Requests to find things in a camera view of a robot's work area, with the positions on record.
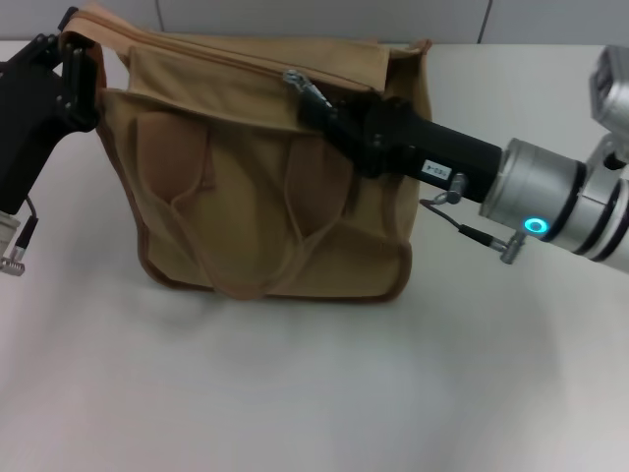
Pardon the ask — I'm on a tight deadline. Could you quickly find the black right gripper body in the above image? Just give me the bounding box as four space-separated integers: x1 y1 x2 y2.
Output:
355 95 506 205

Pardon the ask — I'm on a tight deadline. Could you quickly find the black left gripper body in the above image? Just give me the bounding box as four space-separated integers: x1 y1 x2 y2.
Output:
0 33 76 216

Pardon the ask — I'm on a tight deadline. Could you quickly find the metal zipper pull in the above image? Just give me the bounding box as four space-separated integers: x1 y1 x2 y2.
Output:
282 68 336 112

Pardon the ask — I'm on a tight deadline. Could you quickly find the khaki canvas food bag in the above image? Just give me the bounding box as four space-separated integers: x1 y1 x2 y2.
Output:
58 0 434 303

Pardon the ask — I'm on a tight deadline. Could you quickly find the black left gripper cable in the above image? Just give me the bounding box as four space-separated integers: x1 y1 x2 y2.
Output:
0 195 41 277

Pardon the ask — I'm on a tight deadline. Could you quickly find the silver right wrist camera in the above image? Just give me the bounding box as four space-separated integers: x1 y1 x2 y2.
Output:
588 43 629 172

